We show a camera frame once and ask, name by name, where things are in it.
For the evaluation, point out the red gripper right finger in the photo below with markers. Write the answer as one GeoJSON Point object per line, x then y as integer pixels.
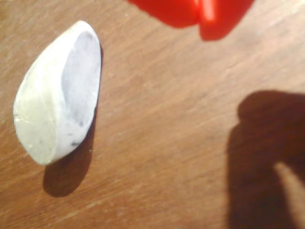
{"type": "Point", "coordinates": [221, 16]}

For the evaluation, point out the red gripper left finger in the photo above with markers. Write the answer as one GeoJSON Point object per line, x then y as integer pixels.
{"type": "Point", "coordinates": [171, 12]}

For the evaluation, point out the white rubber eraser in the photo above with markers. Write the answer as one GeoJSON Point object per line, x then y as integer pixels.
{"type": "Point", "coordinates": [47, 107]}

